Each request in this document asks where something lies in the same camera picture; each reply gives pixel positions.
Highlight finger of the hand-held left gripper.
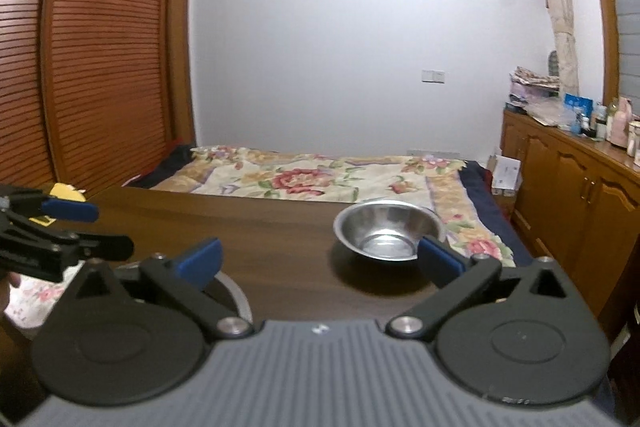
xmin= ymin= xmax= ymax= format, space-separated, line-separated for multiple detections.
xmin=52 ymin=233 xmax=134 ymax=283
xmin=0 ymin=184 xmax=99 ymax=224

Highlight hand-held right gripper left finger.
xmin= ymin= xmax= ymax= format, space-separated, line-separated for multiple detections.
xmin=60 ymin=237 xmax=256 ymax=342

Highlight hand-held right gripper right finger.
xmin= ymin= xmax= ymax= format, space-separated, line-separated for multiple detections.
xmin=385 ymin=236 xmax=581 ymax=340

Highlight stainless steel bowl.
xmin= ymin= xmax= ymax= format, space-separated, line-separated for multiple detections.
xmin=115 ymin=261 xmax=254 ymax=324
xmin=333 ymin=200 xmax=446 ymax=263

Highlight navy bed sheet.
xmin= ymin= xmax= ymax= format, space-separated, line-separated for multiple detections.
xmin=459 ymin=159 xmax=534 ymax=266

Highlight dark clothes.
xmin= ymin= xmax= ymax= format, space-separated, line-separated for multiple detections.
xmin=122 ymin=138 xmax=197 ymax=189

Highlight white cardboard box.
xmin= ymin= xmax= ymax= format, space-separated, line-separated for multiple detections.
xmin=490 ymin=154 xmax=522 ymax=194

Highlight floral blanket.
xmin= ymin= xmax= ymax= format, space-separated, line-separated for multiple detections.
xmin=149 ymin=145 xmax=519 ymax=269

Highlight wooden cabinet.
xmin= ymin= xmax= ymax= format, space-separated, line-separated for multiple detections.
xmin=500 ymin=107 xmax=640 ymax=344

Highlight wooden louvered wardrobe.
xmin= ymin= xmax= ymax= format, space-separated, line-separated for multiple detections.
xmin=0 ymin=0 xmax=197 ymax=198

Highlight stack of folded fabric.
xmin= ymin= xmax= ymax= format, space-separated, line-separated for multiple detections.
xmin=509 ymin=66 xmax=562 ymax=108

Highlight group of small bottles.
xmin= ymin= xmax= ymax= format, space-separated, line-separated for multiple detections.
xmin=570 ymin=99 xmax=610 ymax=138

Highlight blue box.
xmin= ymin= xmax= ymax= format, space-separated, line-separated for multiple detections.
xmin=564 ymin=93 xmax=597 ymax=118

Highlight pink bottle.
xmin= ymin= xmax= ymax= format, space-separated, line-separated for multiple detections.
xmin=611 ymin=96 xmax=634 ymax=146

